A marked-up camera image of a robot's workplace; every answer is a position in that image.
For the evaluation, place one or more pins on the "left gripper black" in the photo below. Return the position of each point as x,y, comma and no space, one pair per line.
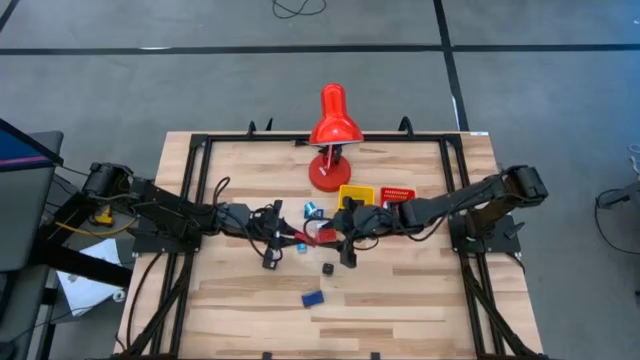
273,235

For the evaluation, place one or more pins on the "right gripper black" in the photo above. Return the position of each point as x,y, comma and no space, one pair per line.
367,220

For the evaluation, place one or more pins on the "red box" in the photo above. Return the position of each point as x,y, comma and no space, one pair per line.
327,239

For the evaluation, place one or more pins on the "small blue box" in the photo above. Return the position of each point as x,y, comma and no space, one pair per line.
320,215

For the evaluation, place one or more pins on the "black white wall charger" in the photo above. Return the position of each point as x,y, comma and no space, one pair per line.
328,269

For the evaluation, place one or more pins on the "dark blue box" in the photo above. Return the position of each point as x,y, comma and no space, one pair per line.
312,298

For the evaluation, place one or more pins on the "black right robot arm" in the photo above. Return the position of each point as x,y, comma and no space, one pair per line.
450,200

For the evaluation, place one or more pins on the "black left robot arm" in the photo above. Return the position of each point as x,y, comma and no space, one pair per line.
160,202

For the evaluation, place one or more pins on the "yellow plastic basket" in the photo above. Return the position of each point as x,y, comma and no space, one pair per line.
364,191

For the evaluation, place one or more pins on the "red plastic basket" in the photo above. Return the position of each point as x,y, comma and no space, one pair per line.
397,194

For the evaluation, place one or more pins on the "red desk lamp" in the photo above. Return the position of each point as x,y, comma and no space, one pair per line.
335,125

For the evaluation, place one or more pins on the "yellow tool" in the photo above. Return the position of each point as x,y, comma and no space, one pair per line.
104,216

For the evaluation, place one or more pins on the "white paper sheet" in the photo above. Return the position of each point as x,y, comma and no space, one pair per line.
90,290

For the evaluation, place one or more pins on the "grey cabinet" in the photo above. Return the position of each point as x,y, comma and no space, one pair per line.
25,210

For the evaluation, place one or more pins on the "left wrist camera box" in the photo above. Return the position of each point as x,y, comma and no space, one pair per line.
235,215

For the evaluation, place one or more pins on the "black metal table frame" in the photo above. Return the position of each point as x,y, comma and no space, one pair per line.
225,137

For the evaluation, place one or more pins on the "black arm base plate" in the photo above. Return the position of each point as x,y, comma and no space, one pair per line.
150,243
495,243

